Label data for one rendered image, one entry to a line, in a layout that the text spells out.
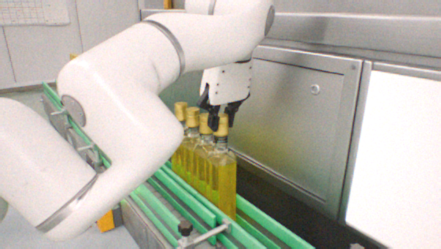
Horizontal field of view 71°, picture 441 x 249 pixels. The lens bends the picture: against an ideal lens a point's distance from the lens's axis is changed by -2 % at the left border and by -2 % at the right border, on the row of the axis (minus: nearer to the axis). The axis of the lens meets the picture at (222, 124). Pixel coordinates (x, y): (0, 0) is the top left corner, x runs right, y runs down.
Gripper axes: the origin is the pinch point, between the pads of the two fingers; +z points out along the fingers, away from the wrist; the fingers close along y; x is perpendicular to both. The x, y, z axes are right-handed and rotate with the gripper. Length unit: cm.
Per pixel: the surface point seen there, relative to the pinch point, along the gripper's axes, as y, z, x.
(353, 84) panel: -12.3, -16.3, 19.7
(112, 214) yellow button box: 19, 43, -21
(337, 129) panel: -12.3, -6.9, 20.1
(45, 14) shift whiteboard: -47, 140, -572
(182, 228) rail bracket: 16.0, 12.9, 13.2
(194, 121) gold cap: 0.8, 5.9, -8.8
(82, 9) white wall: -111, 134, -577
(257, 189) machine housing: -15.9, 26.5, 2.8
